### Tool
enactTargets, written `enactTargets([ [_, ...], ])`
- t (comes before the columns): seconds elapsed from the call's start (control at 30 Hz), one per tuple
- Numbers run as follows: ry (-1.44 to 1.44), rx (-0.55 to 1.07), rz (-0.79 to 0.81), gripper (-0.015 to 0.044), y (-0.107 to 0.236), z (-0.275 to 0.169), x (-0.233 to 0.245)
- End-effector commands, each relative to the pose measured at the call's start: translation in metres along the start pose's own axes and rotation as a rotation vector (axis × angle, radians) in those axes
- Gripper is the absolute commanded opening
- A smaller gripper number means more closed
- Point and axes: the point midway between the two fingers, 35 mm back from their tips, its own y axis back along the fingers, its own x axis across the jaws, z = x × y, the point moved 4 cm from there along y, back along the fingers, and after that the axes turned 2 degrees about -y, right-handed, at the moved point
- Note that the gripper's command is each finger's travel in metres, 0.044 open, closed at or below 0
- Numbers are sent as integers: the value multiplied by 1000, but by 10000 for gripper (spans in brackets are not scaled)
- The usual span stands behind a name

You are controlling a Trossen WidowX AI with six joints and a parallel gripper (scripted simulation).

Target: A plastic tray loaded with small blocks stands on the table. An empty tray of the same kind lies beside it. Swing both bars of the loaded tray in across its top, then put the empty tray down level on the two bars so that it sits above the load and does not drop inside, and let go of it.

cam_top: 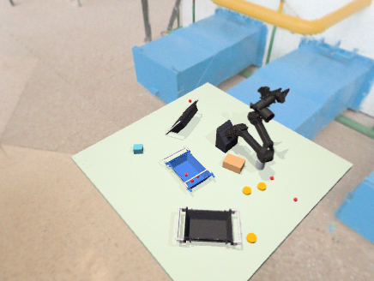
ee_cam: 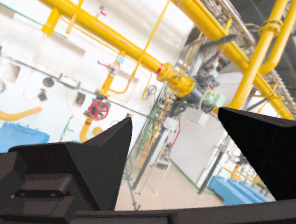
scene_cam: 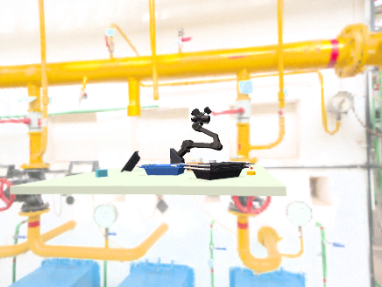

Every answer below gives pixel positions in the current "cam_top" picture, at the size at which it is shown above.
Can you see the yellow short cylinder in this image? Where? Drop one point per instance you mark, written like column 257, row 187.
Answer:
column 251, row 238
column 246, row 190
column 261, row 186

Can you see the blue plastic tray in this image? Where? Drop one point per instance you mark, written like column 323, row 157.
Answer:
column 187, row 163

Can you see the grey cylinder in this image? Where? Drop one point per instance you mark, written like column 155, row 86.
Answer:
column 259, row 165

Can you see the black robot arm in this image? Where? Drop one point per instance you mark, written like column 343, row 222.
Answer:
column 264, row 153

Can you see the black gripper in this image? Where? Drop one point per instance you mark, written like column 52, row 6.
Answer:
column 276, row 95

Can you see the tan rectangular block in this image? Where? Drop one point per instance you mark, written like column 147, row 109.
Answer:
column 233, row 163

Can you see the small light blue block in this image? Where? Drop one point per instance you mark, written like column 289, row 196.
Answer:
column 138, row 149

